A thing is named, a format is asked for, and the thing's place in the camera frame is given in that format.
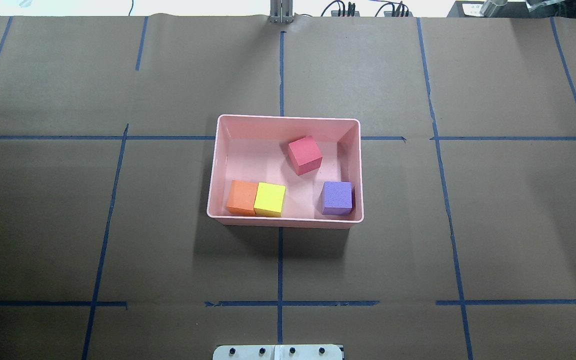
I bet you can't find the purple foam block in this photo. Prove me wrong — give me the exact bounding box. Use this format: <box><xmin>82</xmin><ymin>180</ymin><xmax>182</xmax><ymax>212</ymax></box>
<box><xmin>321</xmin><ymin>181</ymin><xmax>354</xmax><ymax>215</ymax></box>

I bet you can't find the aluminium frame post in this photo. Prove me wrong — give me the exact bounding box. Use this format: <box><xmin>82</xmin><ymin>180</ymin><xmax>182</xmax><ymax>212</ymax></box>
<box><xmin>268</xmin><ymin>0</ymin><xmax>294</xmax><ymax>24</ymax></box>

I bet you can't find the pink foam block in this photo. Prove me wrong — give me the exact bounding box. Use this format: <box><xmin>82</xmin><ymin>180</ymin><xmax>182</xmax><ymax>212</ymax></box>
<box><xmin>288</xmin><ymin>136</ymin><xmax>323</xmax><ymax>176</ymax></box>

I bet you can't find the white pedestal column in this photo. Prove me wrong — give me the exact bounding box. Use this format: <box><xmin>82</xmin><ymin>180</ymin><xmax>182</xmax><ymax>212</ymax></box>
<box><xmin>212</xmin><ymin>344</ymin><xmax>345</xmax><ymax>360</ymax></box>

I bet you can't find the yellow foam block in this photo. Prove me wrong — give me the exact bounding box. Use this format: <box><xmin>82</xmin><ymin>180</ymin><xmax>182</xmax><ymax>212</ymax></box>
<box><xmin>253</xmin><ymin>182</ymin><xmax>287</xmax><ymax>218</ymax></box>

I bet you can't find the pink plastic bin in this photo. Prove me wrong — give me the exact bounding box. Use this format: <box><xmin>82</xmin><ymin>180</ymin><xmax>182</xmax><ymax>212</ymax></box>
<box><xmin>206</xmin><ymin>114</ymin><xmax>365</xmax><ymax>229</ymax></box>

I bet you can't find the orange foam block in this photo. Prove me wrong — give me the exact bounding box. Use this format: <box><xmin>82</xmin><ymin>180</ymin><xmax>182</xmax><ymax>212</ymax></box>
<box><xmin>225</xmin><ymin>180</ymin><xmax>258</xmax><ymax>217</ymax></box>

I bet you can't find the silver metal cylinder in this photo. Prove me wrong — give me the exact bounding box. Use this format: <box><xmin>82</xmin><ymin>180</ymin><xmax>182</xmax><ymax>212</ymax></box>
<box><xmin>479</xmin><ymin>0</ymin><xmax>508</xmax><ymax>18</ymax></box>

